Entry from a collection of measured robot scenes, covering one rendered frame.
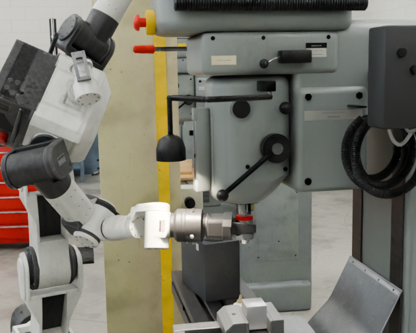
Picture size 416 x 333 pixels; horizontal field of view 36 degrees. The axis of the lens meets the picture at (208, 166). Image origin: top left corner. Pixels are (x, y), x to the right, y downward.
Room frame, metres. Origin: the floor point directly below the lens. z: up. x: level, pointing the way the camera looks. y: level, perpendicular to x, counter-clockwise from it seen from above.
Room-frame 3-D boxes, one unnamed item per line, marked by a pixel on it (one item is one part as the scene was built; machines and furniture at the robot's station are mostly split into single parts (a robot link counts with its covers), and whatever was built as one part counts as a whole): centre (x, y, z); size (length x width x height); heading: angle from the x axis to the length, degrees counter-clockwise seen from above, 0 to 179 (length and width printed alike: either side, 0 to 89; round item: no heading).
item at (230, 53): (1.63, -0.13, 1.68); 0.34 x 0.24 x 0.10; 101
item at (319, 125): (1.66, -0.28, 1.47); 0.24 x 0.19 x 0.26; 11
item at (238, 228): (1.59, -0.09, 1.24); 0.06 x 0.02 x 0.03; 85
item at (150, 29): (1.58, 0.13, 1.76); 0.06 x 0.02 x 0.06; 11
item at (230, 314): (1.53, -0.05, 1.02); 0.12 x 0.06 x 0.04; 9
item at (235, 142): (1.62, -0.10, 1.47); 0.21 x 0.19 x 0.32; 11
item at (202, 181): (1.60, 0.02, 1.45); 0.04 x 0.04 x 0.21; 11
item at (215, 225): (1.63, 0.00, 1.24); 0.13 x 0.12 x 0.10; 175
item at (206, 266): (2.02, 0.00, 1.03); 0.22 x 0.12 x 0.20; 22
